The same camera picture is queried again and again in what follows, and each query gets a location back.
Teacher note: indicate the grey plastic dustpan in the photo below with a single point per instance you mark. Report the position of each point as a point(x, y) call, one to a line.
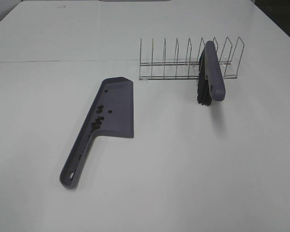
point(116, 94)

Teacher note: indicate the pile of coffee beans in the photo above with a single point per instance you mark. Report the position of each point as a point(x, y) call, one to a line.
point(96, 124)

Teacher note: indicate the grey brush with black bristles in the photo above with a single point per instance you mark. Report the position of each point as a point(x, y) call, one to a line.
point(210, 84)

